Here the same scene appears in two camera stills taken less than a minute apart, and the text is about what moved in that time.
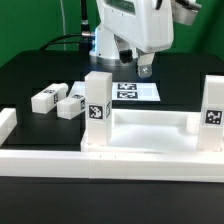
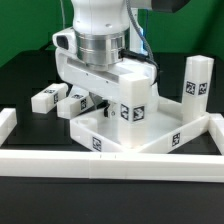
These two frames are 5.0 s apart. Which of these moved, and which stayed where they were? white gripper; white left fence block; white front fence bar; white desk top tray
Moved: white gripper; white desk top tray
Stayed: white left fence block; white front fence bar
